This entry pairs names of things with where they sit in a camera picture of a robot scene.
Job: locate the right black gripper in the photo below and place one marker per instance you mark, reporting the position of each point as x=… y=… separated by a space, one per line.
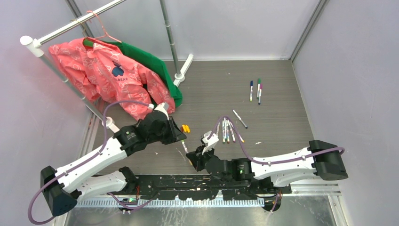
x=197 y=158

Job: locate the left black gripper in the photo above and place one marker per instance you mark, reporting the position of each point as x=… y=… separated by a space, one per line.
x=175 y=133

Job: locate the yellow pen cap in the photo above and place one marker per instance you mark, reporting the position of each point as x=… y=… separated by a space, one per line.
x=187 y=128

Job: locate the green-end marker pen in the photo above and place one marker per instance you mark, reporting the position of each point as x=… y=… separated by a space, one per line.
x=217 y=129

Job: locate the blue-end marker pen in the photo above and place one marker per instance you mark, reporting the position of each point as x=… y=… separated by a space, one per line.
x=240 y=119

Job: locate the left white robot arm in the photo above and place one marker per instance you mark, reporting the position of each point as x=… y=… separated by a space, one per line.
x=64 y=187

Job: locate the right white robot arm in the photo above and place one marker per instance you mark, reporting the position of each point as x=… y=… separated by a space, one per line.
x=320 y=158

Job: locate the yellow marker pen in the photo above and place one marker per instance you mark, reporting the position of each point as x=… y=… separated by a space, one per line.
x=237 y=132

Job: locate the teal marker pen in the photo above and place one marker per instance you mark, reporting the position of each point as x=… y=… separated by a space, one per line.
x=258 y=88

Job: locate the green cloth garment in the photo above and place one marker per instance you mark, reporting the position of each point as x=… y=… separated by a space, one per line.
x=153 y=63

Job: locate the pink patterned shirt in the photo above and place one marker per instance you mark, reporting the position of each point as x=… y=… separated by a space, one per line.
x=103 y=71

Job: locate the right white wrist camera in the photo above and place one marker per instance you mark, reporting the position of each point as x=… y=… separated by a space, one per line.
x=209 y=140

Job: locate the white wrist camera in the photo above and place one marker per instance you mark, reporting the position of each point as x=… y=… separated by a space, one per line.
x=209 y=140
x=163 y=107

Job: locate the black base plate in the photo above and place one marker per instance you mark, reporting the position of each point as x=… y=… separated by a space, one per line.
x=199 y=187

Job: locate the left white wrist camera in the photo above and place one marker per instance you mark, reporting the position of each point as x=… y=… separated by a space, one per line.
x=163 y=107

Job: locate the aluminium slotted rail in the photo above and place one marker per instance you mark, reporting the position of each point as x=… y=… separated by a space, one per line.
x=218 y=201

